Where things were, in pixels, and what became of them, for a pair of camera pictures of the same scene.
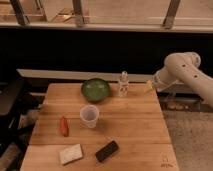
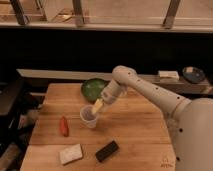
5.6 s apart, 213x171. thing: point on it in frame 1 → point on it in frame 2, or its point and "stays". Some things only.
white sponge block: [70, 154] stays
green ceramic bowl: [95, 90] stays
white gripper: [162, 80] → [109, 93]
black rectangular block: [105, 152] stays
